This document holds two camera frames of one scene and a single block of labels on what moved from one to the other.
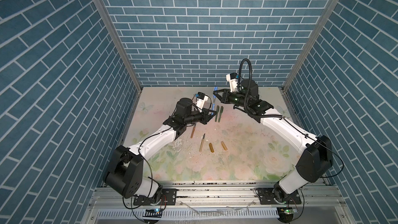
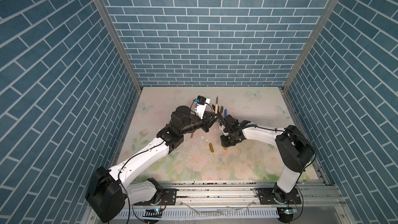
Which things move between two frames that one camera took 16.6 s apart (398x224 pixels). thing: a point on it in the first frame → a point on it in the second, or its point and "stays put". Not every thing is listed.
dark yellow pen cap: (211, 148) stays put
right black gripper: (224, 98) → (224, 143)
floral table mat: (231, 147) stays put
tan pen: (201, 144) → (216, 106)
